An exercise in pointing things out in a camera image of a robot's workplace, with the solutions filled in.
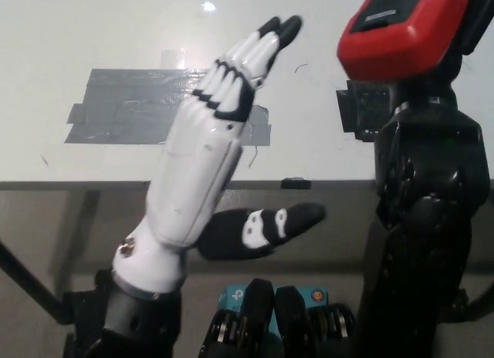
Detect black tape patch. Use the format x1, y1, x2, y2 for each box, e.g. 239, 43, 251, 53
335, 79, 391, 142

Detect red and black multimeter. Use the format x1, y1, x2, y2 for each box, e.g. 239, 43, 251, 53
337, 0, 464, 83

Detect black right hand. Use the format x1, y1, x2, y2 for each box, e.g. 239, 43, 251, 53
387, 0, 494, 113

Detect black table brace bar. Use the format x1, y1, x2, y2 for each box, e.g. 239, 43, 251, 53
0, 240, 65, 327
461, 286, 494, 334

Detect grey table leg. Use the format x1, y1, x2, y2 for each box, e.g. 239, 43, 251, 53
57, 191, 101, 294

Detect grey duct tape patch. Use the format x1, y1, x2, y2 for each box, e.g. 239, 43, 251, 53
63, 67, 272, 147

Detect white and black left hand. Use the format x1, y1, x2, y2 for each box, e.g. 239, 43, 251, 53
111, 15, 327, 299

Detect small black tape strip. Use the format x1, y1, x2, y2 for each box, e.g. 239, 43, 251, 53
280, 177, 312, 190

